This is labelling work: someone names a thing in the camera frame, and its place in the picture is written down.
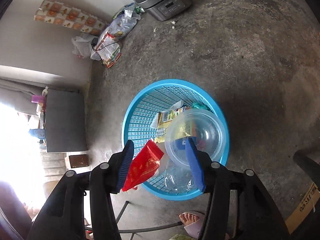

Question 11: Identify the black metal stool frame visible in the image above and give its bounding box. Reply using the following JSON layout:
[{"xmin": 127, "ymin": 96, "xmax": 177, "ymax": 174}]
[{"xmin": 84, "ymin": 194, "xmax": 188, "ymax": 239}]

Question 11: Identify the white plastic bag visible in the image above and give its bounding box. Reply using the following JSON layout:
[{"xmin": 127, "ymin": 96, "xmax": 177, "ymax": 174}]
[{"xmin": 71, "ymin": 33, "xmax": 98, "ymax": 59}]

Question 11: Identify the yellow green snack packet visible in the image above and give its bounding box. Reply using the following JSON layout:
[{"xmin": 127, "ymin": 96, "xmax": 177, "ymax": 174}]
[{"xmin": 154, "ymin": 106, "xmax": 191, "ymax": 144}]

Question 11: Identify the cardboard box with print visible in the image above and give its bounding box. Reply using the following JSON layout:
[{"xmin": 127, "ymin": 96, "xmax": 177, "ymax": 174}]
[{"xmin": 285, "ymin": 182, "xmax": 320, "ymax": 234}]

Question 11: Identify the patterned rolled mat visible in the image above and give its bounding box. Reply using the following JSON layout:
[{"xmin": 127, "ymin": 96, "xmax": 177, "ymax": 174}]
[{"xmin": 34, "ymin": 0, "xmax": 108, "ymax": 36}]

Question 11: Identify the small brown wooden block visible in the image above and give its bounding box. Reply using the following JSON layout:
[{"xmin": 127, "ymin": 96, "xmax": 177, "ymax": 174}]
[{"xmin": 68, "ymin": 154, "xmax": 89, "ymax": 168}]

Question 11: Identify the beige curtain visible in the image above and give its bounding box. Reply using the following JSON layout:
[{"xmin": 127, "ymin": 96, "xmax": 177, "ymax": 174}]
[{"xmin": 0, "ymin": 79, "xmax": 44, "ymax": 115}]

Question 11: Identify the foot in pink slipper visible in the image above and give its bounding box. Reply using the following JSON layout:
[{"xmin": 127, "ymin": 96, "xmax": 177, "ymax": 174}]
[{"xmin": 179, "ymin": 211, "xmax": 205, "ymax": 239}]

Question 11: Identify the clear plastic bowl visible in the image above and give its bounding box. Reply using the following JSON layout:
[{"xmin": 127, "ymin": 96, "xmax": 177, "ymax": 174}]
[{"xmin": 164, "ymin": 108, "xmax": 229, "ymax": 170}]

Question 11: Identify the grey bedside cabinet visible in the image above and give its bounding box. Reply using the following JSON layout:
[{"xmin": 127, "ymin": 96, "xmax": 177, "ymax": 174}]
[{"xmin": 44, "ymin": 89, "xmax": 87, "ymax": 153}]

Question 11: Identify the trash pile by wall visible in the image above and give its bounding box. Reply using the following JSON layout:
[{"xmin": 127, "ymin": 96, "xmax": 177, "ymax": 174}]
[{"xmin": 90, "ymin": 3, "xmax": 145, "ymax": 68}]

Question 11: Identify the red foil wrapper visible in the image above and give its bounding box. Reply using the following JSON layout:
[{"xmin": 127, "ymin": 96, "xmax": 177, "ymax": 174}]
[{"xmin": 122, "ymin": 139, "xmax": 164, "ymax": 192}]

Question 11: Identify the purple cup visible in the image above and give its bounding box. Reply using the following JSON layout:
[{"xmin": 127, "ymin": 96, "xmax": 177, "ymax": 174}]
[{"xmin": 31, "ymin": 95, "xmax": 46, "ymax": 104}]

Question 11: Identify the blue plastic trash basket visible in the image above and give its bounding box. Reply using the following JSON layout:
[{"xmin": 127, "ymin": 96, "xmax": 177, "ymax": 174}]
[{"xmin": 122, "ymin": 80, "xmax": 229, "ymax": 201}]

